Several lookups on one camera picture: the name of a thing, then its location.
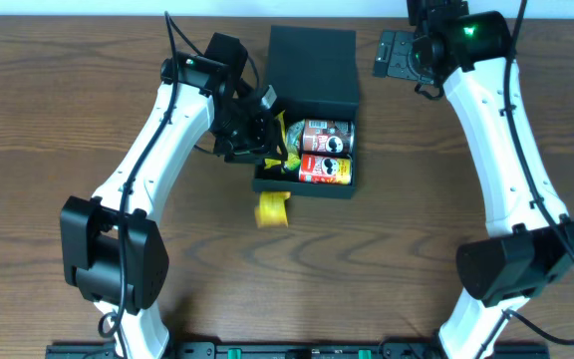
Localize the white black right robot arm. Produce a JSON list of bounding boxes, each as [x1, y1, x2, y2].
[[374, 0, 574, 358]]

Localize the black mounting rail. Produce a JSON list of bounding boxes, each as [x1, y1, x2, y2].
[[45, 342, 551, 359]]

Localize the orange snack packet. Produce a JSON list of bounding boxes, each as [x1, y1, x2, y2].
[[254, 191, 291, 227]]

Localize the black gift box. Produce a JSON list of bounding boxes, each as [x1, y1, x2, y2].
[[252, 25, 360, 199]]

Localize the red Pringles can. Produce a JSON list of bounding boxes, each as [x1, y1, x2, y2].
[[298, 154, 352, 184]]

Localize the brown Pringles can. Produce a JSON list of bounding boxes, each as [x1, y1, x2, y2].
[[301, 119, 354, 156]]

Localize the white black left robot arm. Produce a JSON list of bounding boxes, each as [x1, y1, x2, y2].
[[60, 33, 288, 358]]

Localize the green yellow snack packet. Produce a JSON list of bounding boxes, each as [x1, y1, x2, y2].
[[283, 121, 305, 172]]

